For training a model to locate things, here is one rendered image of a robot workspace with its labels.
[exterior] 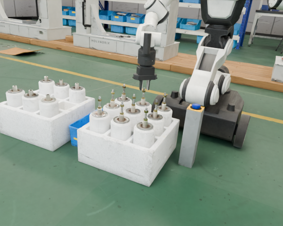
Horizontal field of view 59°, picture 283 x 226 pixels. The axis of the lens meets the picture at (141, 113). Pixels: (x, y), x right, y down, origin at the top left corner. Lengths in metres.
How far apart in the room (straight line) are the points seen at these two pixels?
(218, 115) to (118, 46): 2.26
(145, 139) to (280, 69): 2.15
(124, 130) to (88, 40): 2.77
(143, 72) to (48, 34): 3.22
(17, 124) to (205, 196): 1.03
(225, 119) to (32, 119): 1.05
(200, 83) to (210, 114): 0.23
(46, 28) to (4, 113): 2.93
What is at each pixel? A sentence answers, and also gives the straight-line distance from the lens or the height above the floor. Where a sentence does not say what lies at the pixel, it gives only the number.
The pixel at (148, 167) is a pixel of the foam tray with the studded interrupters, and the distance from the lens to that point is 1.11.
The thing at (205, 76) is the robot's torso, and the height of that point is 0.41.
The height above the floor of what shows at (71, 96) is 0.21.
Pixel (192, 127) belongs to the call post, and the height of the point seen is 0.23.
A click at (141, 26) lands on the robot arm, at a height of 0.64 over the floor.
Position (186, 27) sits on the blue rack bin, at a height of 0.31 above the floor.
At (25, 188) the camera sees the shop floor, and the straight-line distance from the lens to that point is 1.21.
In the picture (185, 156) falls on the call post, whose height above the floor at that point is 0.06.
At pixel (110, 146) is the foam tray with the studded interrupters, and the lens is 1.15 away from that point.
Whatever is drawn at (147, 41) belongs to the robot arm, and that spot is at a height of 0.59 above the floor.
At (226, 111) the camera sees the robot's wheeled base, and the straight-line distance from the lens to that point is 1.53.
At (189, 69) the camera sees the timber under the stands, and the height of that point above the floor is 0.06.
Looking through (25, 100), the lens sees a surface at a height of 0.24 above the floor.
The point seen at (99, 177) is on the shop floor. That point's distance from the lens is 1.21.
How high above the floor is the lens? 0.75
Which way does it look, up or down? 24 degrees down
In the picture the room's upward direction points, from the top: 4 degrees clockwise
